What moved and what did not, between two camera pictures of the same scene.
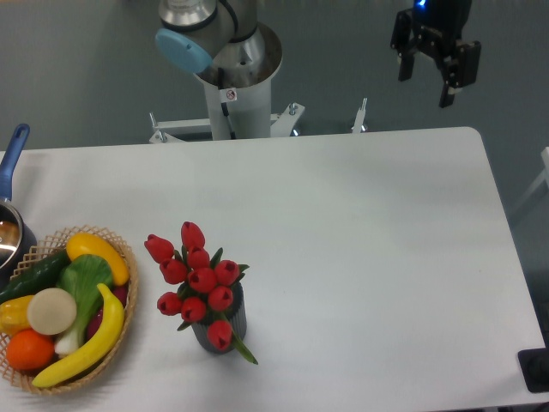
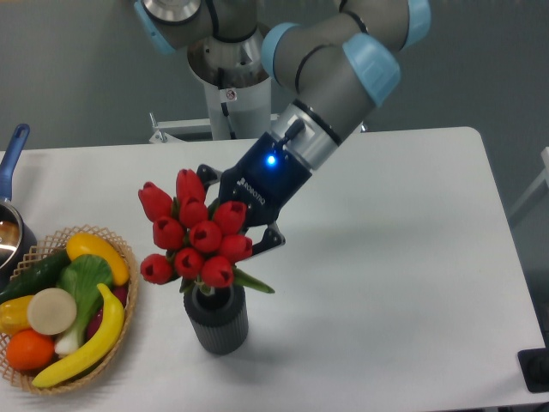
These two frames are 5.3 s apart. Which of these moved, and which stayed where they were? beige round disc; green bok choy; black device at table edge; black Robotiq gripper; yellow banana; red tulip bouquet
Moved: red tulip bouquet; black Robotiq gripper
Stayed: yellow banana; black device at table edge; green bok choy; beige round disc
